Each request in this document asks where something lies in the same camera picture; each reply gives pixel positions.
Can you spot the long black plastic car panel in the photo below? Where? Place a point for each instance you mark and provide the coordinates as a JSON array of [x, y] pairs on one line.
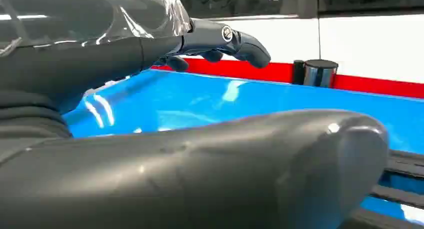
[[404, 164]]

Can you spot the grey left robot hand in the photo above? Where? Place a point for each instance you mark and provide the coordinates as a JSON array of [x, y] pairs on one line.
[[205, 174]]

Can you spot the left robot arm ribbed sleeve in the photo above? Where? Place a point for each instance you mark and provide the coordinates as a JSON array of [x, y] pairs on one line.
[[30, 121]]

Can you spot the red border strip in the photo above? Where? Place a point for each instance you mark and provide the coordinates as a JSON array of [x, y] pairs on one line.
[[258, 70]]

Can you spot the black chrome cylindrical post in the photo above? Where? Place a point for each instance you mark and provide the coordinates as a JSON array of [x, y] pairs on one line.
[[319, 73]]

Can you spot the blue glossy platform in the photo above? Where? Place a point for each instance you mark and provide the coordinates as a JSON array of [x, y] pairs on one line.
[[265, 101]]

